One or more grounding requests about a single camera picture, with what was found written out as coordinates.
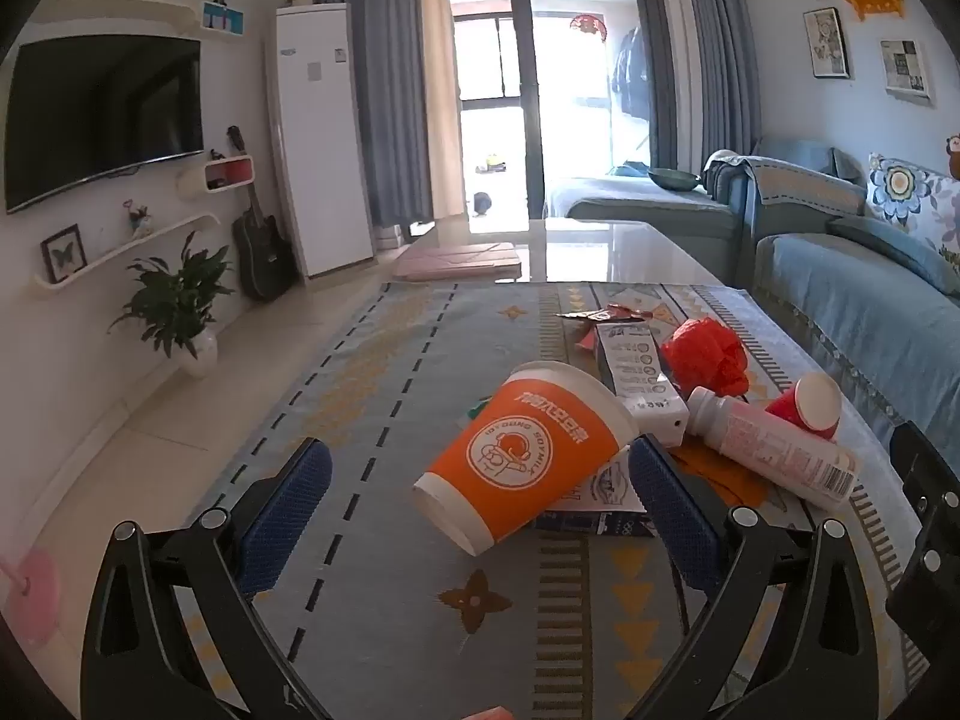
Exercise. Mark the tall framed wall picture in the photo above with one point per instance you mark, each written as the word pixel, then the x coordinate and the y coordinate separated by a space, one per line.
pixel 826 43

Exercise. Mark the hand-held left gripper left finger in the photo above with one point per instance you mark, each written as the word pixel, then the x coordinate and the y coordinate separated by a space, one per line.
pixel 289 517

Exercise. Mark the floral cushion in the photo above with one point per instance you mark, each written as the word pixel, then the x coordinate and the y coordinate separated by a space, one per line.
pixel 911 199

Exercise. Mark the white curved wall shelf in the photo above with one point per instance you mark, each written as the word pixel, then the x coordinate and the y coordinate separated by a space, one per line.
pixel 120 9

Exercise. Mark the framed butterfly picture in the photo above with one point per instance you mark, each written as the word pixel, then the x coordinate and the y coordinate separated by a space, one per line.
pixel 65 251

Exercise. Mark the green potted plant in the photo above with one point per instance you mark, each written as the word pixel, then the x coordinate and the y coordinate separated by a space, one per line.
pixel 176 300

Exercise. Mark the blue cushion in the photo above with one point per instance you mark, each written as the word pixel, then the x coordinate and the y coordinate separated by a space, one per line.
pixel 892 244

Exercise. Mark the red hanging lantern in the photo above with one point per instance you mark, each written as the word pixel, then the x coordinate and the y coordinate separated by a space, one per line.
pixel 589 24

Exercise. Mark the white bottle pink label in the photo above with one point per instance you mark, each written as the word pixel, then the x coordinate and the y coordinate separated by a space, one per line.
pixel 772 446

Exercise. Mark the orange paper cup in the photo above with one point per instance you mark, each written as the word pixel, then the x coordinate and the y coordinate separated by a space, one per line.
pixel 517 457

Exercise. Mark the hanging dark clothes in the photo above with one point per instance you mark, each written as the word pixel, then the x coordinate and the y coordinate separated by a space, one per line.
pixel 630 71

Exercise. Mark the white printed carton box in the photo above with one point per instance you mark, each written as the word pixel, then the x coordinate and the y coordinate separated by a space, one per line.
pixel 637 367

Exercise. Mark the folded throw on sofa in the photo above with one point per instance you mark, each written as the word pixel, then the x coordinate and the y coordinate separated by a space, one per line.
pixel 726 161

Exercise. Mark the long curved white shelf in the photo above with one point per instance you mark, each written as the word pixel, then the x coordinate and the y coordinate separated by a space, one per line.
pixel 112 259

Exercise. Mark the orange paper sheet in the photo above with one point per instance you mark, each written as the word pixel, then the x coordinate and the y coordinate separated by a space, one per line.
pixel 724 476

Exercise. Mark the white red cubby shelf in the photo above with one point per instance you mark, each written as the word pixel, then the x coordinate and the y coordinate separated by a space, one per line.
pixel 225 174

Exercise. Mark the red white snack wrapper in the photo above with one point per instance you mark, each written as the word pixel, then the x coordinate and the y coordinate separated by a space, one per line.
pixel 600 313

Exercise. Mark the dark metal bowl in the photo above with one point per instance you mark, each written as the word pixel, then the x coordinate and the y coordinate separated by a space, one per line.
pixel 675 178

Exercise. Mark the small bird figurine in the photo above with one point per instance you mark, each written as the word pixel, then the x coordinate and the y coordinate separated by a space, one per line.
pixel 139 221

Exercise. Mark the black flat television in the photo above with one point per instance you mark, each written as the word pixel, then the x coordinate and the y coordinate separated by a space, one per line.
pixel 97 120

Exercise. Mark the printed paper leaflet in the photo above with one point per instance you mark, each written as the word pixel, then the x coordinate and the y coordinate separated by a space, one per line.
pixel 607 499

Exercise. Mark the red plastic bag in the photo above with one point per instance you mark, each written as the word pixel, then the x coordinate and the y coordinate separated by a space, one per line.
pixel 705 356

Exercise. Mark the beige curtain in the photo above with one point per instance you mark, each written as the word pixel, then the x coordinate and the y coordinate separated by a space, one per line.
pixel 442 90

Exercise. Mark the black acoustic guitar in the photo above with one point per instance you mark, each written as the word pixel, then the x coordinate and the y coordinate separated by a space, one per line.
pixel 262 251

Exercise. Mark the white framed print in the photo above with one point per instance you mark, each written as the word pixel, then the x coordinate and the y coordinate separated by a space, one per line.
pixel 907 69

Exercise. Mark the yellow wall shelf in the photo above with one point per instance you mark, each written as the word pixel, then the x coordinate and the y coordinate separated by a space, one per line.
pixel 874 4

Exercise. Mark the grey curtain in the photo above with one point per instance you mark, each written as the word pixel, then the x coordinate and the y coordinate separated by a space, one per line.
pixel 382 90
pixel 720 52

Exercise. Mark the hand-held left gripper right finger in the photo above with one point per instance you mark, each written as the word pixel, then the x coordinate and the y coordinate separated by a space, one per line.
pixel 671 517

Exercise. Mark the blue grey sofa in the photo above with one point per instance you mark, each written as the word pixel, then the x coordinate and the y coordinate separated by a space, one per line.
pixel 862 307

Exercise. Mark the brown owl toy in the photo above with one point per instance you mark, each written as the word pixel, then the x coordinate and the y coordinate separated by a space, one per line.
pixel 954 157

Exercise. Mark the small red paper cup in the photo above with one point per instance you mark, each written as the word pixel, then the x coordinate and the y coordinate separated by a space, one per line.
pixel 806 405

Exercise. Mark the blue wall box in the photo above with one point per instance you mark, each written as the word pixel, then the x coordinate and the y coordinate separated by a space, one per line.
pixel 223 17

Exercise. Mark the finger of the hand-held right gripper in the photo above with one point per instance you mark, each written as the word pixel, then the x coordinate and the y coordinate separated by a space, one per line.
pixel 930 585

